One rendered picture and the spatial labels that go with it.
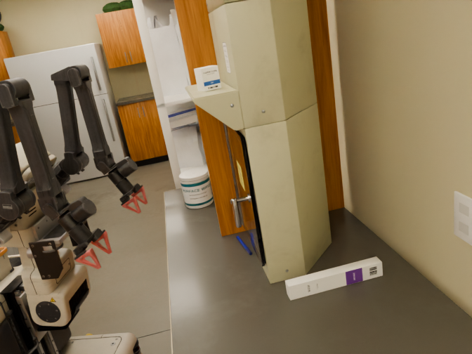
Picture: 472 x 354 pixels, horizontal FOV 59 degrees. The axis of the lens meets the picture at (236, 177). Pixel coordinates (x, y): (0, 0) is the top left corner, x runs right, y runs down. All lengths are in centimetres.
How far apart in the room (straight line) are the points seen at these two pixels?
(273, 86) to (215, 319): 63
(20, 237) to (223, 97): 106
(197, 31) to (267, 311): 87
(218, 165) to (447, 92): 78
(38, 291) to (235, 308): 92
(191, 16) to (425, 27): 70
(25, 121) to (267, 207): 77
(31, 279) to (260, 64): 124
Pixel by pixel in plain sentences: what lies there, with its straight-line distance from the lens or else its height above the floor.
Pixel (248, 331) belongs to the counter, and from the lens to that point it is 111.
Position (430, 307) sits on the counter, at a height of 94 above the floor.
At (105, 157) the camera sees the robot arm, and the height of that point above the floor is 125.
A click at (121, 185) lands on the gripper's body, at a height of 112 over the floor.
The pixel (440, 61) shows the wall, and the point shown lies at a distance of 106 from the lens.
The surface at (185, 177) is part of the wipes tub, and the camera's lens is 182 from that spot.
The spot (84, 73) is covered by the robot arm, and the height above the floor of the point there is 159.
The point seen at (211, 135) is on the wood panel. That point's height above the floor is 132.
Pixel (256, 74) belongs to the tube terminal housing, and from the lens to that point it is 106.
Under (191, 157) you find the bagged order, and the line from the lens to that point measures 251.
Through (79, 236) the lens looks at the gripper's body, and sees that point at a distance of 148.
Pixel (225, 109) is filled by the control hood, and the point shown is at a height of 147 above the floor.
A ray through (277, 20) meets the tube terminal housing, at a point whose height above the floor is 165.
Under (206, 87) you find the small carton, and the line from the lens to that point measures 113.
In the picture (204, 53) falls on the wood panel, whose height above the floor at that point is 160.
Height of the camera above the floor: 165
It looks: 19 degrees down
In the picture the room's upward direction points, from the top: 10 degrees counter-clockwise
